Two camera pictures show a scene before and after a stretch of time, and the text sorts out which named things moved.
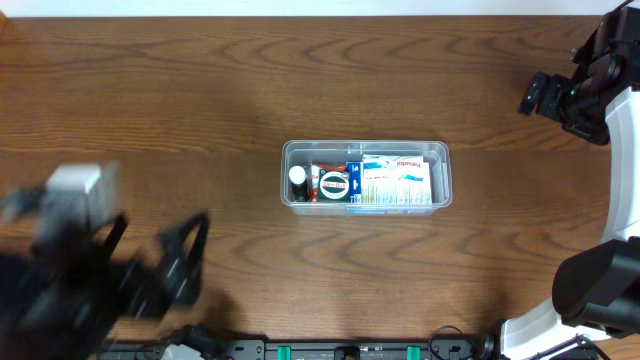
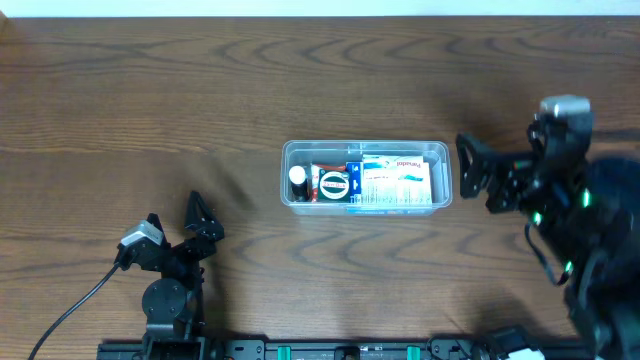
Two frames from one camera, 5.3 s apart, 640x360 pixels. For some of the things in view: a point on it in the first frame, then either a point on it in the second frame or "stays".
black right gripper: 548,100 → 501,176
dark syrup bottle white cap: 298,184 stays
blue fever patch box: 354,198 stays
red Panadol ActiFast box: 315,177 stays
